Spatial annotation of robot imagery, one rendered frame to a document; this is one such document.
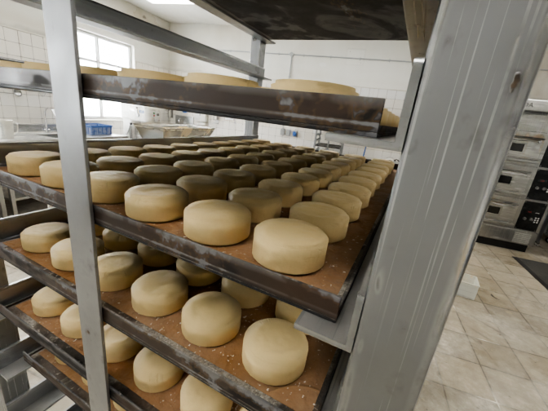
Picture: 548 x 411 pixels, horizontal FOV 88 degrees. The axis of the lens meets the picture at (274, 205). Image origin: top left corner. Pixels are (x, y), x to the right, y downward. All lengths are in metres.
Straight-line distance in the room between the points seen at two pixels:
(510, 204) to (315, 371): 4.97
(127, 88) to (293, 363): 0.21
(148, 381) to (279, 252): 0.21
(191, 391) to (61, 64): 0.28
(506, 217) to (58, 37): 5.12
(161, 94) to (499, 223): 5.03
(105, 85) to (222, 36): 6.40
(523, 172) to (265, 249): 4.96
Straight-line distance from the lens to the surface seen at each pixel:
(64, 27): 0.24
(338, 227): 0.23
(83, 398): 0.49
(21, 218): 0.48
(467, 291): 3.43
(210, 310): 0.26
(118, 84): 0.21
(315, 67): 5.85
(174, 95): 0.17
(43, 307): 0.46
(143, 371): 0.34
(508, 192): 5.01
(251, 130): 0.84
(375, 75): 5.72
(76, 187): 0.25
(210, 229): 0.20
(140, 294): 0.28
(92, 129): 5.01
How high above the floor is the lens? 1.49
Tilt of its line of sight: 18 degrees down
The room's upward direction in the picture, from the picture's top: 7 degrees clockwise
